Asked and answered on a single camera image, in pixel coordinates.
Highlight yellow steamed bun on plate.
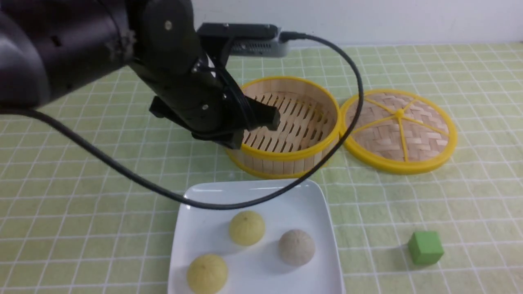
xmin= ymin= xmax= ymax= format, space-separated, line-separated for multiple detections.
xmin=186 ymin=254 xmax=229 ymax=294

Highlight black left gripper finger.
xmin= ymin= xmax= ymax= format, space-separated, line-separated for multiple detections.
xmin=241 ymin=96 xmax=280 ymax=131
xmin=192 ymin=130 xmax=244 ymax=149

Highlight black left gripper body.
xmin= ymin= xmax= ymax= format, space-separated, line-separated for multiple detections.
xmin=131 ymin=45 xmax=254 ymax=139

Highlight yellow steamed bun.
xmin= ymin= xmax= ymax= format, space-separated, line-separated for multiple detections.
xmin=186 ymin=254 xmax=229 ymax=294
xmin=228 ymin=210 xmax=266 ymax=246

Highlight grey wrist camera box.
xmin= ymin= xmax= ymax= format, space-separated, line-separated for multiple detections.
xmin=197 ymin=22 xmax=289 ymax=58

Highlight green cube block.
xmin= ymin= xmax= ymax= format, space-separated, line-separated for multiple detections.
xmin=407 ymin=231 xmax=444 ymax=265

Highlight yellow rimmed bamboo steamer basket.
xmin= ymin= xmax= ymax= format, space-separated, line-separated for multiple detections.
xmin=226 ymin=76 xmax=341 ymax=179

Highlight green checkered tablecloth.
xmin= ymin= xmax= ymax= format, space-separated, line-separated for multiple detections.
xmin=0 ymin=43 xmax=523 ymax=294

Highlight yellow rimmed woven steamer lid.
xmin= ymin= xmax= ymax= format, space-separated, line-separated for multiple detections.
xmin=344 ymin=89 xmax=458 ymax=175

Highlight grey-white steamed bun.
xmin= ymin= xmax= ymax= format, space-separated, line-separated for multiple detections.
xmin=278 ymin=229 xmax=316 ymax=267

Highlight white square plate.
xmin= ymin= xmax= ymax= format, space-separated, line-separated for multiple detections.
xmin=168 ymin=179 xmax=345 ymax=294

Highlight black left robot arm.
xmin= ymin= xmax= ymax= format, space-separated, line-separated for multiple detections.
xmin=0 ymin=0 xmax=280 ymax=149

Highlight black camera cable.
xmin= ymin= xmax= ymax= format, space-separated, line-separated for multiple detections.
xmin=0 ymin=32 xmax=365 ymax=211

